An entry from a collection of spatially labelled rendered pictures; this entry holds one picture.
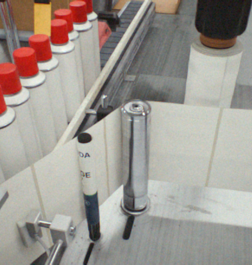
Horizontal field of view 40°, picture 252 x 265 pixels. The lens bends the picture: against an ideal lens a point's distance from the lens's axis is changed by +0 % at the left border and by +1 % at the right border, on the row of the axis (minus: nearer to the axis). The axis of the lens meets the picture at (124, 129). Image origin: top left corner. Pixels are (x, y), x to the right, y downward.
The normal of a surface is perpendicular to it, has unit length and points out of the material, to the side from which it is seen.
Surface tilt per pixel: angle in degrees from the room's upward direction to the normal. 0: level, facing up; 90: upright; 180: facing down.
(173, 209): 0
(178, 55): 0
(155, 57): 0
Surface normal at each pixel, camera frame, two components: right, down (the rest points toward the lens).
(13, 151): 0.67, 0.45
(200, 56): -0.71, 0.48
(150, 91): -0.01, -0.78
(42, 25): -0.23, 0.28
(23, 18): -0.21, 0.61
